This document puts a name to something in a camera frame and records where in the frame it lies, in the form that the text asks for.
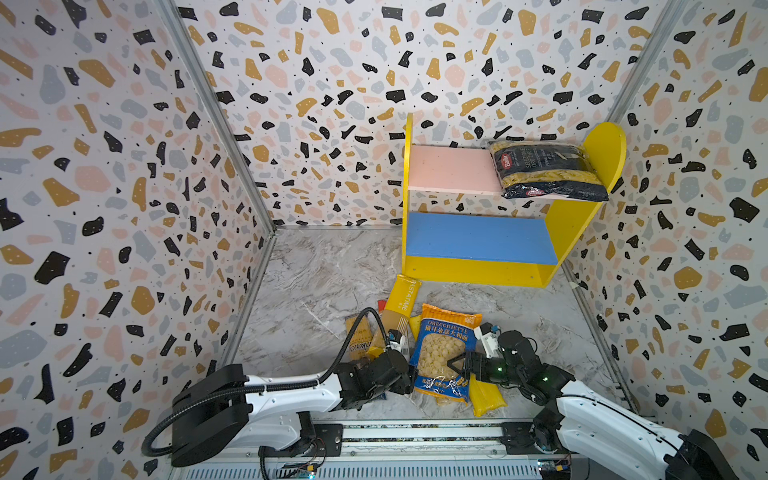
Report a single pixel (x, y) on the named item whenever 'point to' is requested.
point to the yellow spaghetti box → (404, 295)
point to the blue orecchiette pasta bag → (443, 335)
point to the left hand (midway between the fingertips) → (413, 369)
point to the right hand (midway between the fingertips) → (453, 363)
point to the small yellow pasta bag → (362, 336)
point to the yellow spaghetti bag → (484, 396)
